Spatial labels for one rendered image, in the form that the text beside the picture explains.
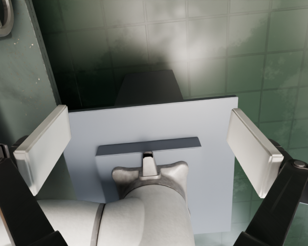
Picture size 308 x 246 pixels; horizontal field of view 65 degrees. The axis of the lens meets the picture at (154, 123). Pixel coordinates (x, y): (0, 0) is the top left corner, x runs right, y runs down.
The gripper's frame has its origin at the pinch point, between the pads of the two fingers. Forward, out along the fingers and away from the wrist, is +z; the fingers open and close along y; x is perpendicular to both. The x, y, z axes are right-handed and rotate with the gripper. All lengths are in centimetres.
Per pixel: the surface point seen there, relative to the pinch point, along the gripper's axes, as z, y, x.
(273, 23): 111, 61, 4
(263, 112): 111, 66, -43
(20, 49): 57, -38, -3
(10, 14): 46, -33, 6
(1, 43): 57, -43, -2
